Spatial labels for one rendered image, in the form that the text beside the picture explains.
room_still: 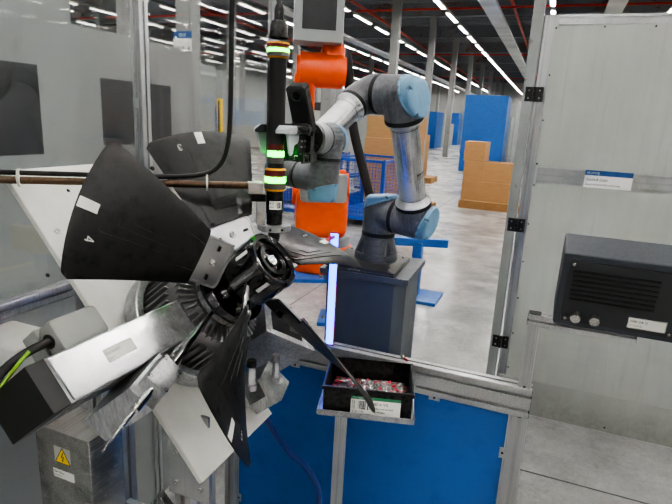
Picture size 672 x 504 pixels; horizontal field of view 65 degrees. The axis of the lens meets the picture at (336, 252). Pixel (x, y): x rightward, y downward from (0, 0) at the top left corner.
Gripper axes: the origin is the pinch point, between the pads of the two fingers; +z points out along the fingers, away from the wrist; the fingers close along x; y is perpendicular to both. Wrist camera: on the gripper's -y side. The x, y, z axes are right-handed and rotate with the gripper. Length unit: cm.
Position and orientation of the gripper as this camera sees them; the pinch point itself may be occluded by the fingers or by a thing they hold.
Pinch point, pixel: (268, 127)
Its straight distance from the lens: 106.0
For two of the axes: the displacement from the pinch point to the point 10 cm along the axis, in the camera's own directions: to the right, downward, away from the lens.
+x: -9.2, -1.4, 3.5
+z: -3.8, 1.9, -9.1
